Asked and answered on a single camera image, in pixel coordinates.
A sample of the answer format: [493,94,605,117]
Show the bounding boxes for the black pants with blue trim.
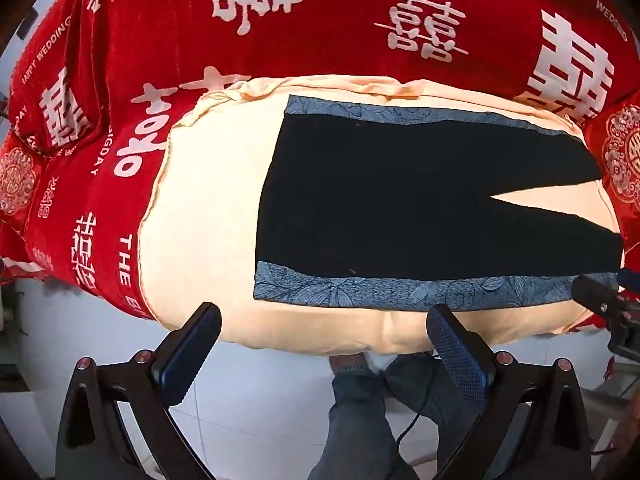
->
[253,96,623,312]

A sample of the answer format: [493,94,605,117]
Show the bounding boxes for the red embroidered cushion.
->
[0,129,47,234]
[584,101,639,235]

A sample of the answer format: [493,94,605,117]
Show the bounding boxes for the person legs in grey trousers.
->
[309,352,477,480]

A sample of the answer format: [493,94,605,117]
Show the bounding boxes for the red embroidered cushion left side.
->
[0,129,47,234]

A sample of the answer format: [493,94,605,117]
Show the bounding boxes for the cream seat cushion cover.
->
[139,75,623,356]

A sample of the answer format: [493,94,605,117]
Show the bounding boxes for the red wedding sofa cover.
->
[1,0,639,318]

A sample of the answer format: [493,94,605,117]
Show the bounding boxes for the black cable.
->
[394,358,442,466]

